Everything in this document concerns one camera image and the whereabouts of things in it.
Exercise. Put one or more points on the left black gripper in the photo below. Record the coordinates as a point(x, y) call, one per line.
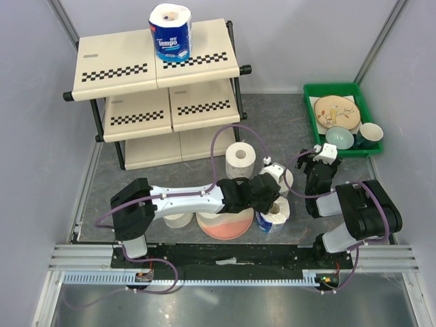
point(266, 207)

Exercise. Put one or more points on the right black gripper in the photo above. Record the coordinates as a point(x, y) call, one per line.
point(308, 157)

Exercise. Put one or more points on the blue paper towel roll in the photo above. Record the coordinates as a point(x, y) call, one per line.
point(170, 26)

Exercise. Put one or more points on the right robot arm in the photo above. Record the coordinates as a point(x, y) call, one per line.
point(369, 214)

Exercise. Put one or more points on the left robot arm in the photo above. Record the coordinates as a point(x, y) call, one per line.
point(135, 207)

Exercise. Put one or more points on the beige three-tier shelf rack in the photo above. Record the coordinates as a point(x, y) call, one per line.
point(157, 112)

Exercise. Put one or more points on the white roll with pink core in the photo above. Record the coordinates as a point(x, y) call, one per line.
point(287, 182)

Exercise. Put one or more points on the white roll with dotted print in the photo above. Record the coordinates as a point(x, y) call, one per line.
point(239, 160)

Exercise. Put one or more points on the light teal ceramic bowl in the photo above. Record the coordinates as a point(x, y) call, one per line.
point(341, 137)

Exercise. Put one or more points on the beige and pink plate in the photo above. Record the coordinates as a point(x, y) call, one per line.
point(233, 226)

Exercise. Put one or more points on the dark teal mug white inside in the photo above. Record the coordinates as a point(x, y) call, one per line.
point(368, 136)

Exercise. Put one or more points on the plain white roll on plate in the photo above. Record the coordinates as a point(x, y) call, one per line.
point(210, 219)

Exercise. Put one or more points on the beige plate with bird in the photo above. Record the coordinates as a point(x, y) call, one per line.
point(335, 111)

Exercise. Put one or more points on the green plastic bin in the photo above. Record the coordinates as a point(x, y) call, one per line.
point(349, 90)

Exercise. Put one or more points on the plain white roll on table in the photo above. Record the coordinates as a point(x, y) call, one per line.
point(178, 220)

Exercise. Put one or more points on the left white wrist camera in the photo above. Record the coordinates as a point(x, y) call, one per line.
point(276, 170)

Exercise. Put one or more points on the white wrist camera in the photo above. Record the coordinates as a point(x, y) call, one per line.
point(276, 170)
point(326, 153)

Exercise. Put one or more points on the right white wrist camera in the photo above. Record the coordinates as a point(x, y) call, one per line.
point(326, 153)

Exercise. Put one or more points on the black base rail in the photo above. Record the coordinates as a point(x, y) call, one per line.
point(237, 262)

